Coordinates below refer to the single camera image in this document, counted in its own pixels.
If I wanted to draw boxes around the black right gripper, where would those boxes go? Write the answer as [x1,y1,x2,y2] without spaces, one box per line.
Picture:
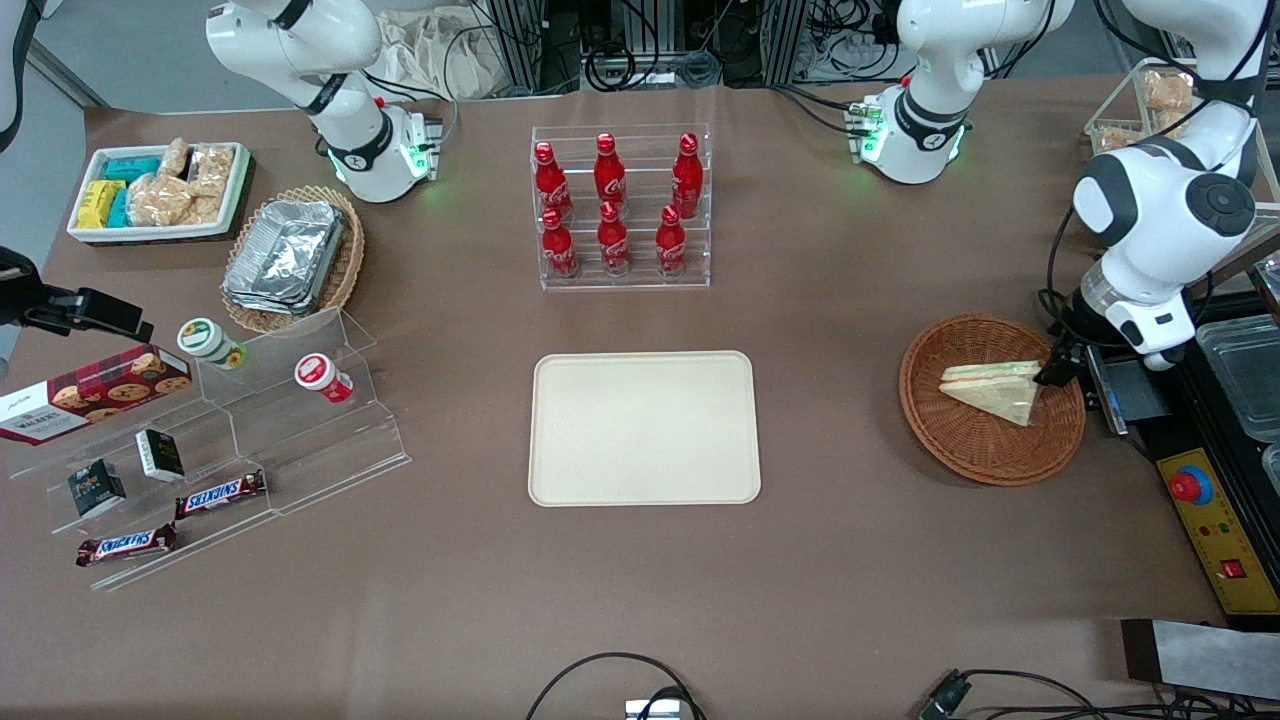
[0,246,154,344]

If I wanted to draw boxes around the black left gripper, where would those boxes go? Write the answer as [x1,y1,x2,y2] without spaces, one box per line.
[1035,289,1122,390]

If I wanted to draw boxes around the triangular sandwich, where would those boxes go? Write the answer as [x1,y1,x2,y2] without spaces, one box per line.
[938,360,1046,429]

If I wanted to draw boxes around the round brown wicker basket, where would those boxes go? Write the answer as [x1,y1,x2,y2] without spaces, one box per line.
[898,314,1088,488]

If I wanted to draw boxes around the oval light wicker basket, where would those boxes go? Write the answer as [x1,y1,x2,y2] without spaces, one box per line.
[219,184,367,335]

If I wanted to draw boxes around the beige rectangular tray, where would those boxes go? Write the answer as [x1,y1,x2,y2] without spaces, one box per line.
[527,350,763,508]

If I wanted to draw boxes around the red tartan cookie box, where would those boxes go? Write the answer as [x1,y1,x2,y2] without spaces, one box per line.
[0,344,194,447]

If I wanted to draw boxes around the grey metal machine plate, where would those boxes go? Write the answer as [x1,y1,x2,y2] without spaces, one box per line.
[1086,346,1172,437]

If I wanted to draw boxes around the white rectangular snack bin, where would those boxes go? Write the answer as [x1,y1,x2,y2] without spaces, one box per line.
[67,142,253,246]

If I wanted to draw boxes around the green lid yogurt cup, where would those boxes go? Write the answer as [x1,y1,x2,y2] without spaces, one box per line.
[176,317,249,372]

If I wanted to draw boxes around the yellow snack packet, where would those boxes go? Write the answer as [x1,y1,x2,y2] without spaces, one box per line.
[77,179,127,230]

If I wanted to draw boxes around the black sealing machine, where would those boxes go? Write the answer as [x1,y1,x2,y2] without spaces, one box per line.
[1085,288,1280,627]

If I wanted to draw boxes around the black box white label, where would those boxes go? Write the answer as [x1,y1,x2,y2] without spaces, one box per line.
[134,427,187,484]

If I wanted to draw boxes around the black box gold print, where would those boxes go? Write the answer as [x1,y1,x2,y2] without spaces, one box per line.
[66,457,129,519]

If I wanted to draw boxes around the red emergency stop button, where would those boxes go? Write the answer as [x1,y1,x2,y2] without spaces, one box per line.
[1167,463,1216,508]

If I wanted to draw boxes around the clear acrylic step shelf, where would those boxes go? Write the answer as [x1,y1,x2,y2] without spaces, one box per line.
[195,305,413,518]
[8,395,281,594]

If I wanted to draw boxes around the stacked aluminium foil trays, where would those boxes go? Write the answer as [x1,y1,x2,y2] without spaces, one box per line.
[221,199,348,317]

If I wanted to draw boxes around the brown Snickers bar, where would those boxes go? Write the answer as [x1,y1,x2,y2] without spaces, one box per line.
[75,522,179,569]
[174,469,269,520]

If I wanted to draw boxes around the red lid yogurt cup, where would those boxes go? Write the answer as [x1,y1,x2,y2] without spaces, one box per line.
[293,352,355,405]

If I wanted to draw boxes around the yellow control panel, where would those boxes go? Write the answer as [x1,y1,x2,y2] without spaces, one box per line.
[1155,448,1280,617]

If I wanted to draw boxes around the clear acrylic snack rack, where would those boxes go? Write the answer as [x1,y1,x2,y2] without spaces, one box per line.
[1083,57,1280,216]

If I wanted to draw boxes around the grey metal strip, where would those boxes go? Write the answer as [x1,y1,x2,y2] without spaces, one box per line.
[1119,617,1280,702]

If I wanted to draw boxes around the red cola bottle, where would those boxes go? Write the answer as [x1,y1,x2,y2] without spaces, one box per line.
[594,133,629,211]
[541,207,581,281]
[671,132,705,220]
[597,200,634,277]
[534,141,574,221]
[655,205,689,277]

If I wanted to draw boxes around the cream cloth bag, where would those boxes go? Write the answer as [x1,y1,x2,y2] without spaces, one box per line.
[372,8,507,102]

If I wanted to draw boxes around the clear acrylic bottle rack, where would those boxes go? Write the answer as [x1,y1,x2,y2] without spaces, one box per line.
[530,123,714,292]

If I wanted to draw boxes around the black machine cable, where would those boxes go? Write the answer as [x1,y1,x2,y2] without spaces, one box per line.
[1037,287,1101,411]

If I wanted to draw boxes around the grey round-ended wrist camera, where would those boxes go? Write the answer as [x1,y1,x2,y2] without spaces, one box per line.
[1108,291,1199,374]

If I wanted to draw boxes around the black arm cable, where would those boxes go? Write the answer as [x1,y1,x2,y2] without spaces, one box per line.
[1040,0,1263,336]

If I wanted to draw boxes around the black cable with connector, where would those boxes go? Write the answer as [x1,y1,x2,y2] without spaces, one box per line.
[917,667,1280,720]

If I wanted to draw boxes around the black base cable bundle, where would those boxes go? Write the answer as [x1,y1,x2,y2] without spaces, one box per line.
[768,84,873,137]

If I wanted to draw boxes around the aluminium frame post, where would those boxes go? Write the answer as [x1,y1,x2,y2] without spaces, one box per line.
[480,0,583,97]
[768,0,813,87]

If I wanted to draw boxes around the black looped cable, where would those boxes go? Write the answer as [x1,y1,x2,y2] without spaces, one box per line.
[524,651,707,720]

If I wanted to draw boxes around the coiled black cable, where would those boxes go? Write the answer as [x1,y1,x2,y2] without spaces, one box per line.
[583,40,653,94]

